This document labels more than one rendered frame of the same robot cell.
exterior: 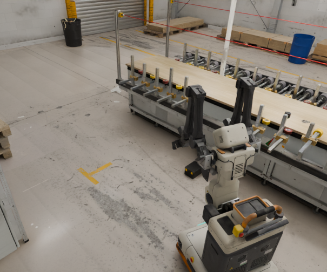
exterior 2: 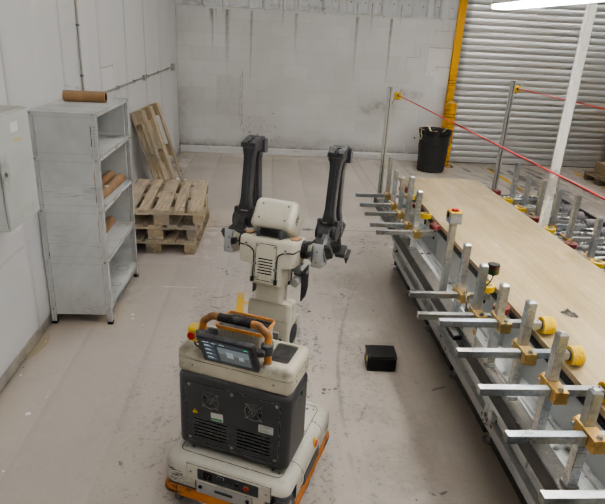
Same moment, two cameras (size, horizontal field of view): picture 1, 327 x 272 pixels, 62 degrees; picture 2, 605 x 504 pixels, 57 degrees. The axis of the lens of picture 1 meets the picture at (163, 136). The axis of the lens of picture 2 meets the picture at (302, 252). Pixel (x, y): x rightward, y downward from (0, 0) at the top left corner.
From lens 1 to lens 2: 2.30 m
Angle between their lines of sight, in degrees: 40
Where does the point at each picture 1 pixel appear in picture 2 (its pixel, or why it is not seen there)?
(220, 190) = (252, 305)
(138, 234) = not seen: hidden behind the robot
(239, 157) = (264, 245)
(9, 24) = (346, 123)
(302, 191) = (525, 473)
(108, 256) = (154, 377)
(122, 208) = not seen: hidden behind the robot
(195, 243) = not seen: hidden behind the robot
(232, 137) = (264, 213)
